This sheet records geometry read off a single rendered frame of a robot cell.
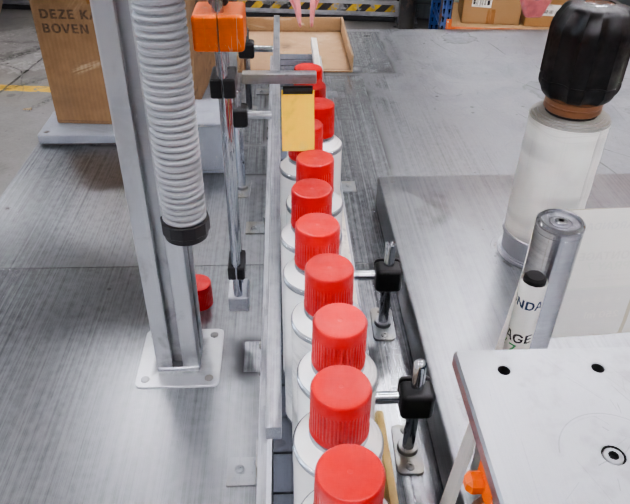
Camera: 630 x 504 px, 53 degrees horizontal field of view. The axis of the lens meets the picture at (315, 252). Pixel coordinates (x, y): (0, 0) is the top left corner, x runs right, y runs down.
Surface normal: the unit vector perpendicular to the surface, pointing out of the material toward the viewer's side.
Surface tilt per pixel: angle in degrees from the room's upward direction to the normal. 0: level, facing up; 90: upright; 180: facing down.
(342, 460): 2
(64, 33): 90
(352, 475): 3
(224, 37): 90
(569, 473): 0
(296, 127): 69
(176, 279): 90
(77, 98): 90
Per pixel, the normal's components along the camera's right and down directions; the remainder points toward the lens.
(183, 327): 0.04, 0.58
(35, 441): 0.01, -0.81
